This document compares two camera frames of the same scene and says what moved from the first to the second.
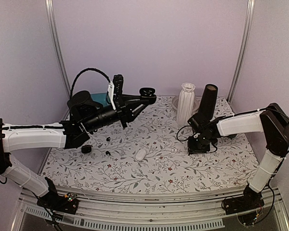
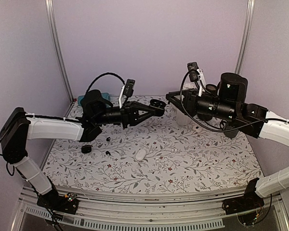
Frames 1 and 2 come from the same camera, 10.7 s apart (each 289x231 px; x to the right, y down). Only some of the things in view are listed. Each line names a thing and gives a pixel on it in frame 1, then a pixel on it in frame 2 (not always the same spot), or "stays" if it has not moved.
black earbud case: (148, 94) → (158, 107)
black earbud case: (86, 149) stays
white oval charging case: (140, 154) stays
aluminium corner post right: (242, 55) stays
